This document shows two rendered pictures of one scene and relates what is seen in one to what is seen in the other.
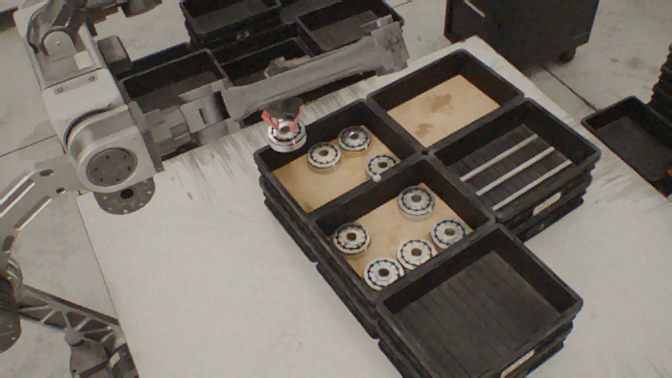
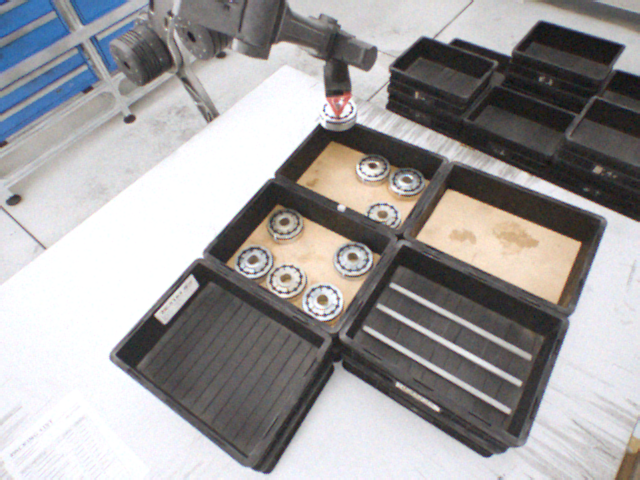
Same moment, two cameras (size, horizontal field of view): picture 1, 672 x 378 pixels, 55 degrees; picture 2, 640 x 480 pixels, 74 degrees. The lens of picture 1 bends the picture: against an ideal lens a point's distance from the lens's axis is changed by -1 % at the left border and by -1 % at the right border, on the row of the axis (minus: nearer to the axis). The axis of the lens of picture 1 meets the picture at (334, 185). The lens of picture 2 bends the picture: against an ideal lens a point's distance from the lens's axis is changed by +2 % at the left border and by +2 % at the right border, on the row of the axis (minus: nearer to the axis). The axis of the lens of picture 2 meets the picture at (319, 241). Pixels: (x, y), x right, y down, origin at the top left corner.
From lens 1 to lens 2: 1.24 m
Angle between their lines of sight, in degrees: 40
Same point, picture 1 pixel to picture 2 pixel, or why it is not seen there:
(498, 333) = (224, 387)
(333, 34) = (610, 140)
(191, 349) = (185, 180)
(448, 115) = (502, 252)
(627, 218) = not seen: outside the picture
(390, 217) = (329, 247)
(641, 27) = not seen: outside the picture
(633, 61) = not seen: outside the picture
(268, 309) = (233, 210)
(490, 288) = (277, 364)
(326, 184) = (345, 185)
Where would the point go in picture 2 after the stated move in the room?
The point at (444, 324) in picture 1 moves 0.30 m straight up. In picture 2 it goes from (222, 333) to (179, 276)
